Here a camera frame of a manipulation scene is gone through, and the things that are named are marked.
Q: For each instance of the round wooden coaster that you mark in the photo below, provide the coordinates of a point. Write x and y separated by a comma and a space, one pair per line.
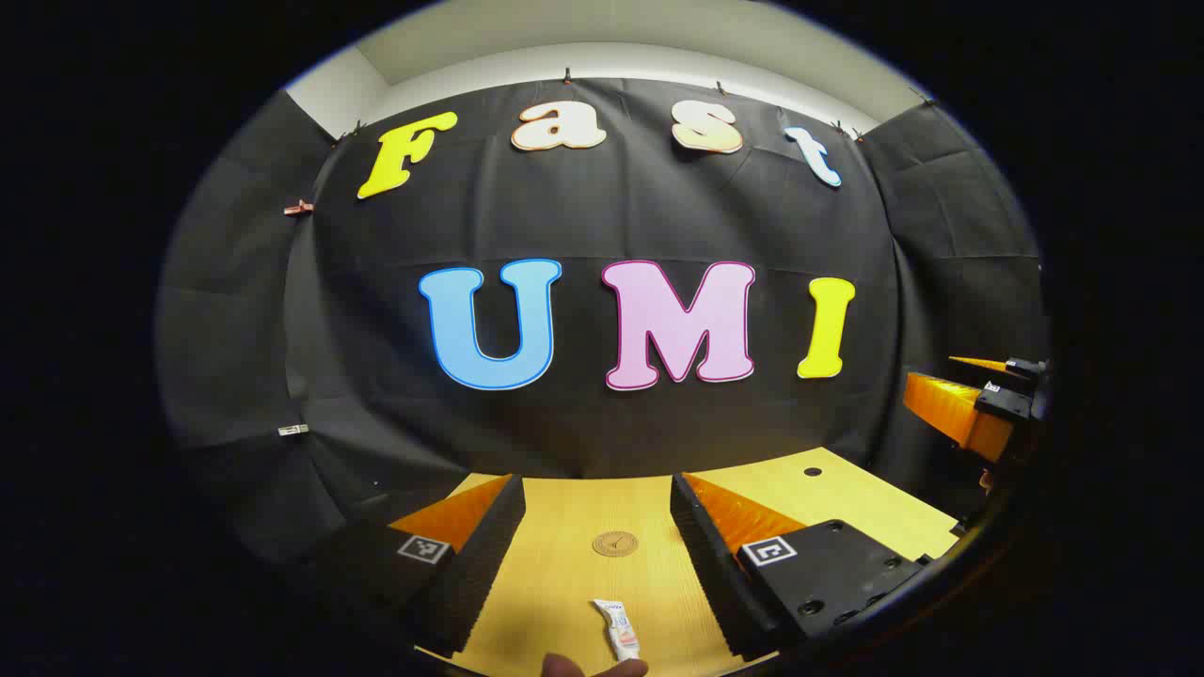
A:
615, 543

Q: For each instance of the copper clip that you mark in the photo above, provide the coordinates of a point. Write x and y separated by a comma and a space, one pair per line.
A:
298, 208

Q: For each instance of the white toothpaste tube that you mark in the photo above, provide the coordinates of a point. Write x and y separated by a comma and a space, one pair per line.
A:
620, 632

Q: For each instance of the black backdrop cloth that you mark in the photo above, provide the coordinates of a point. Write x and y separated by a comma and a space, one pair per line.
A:
602, 216

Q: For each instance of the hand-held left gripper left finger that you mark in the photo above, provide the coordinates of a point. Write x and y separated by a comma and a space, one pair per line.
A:
475, 574

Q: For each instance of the wooden desktop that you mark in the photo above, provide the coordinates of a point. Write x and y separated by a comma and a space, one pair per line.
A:
583, 583

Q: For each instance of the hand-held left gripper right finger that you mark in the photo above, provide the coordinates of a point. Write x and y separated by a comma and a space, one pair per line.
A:
715, 574

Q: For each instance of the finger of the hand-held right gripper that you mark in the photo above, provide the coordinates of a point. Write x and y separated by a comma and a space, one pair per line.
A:
955, 414
1021, 368

